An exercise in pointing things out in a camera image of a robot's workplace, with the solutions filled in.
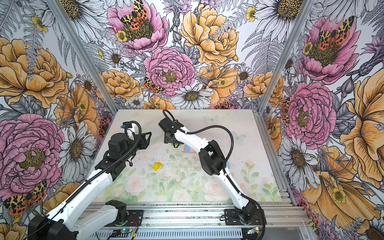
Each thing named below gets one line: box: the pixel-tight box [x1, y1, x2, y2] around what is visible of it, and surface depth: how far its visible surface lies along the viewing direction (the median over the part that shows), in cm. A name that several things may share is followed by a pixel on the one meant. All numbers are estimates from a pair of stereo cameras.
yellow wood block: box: [152, 162, 163, 172], surface depth 93 cm
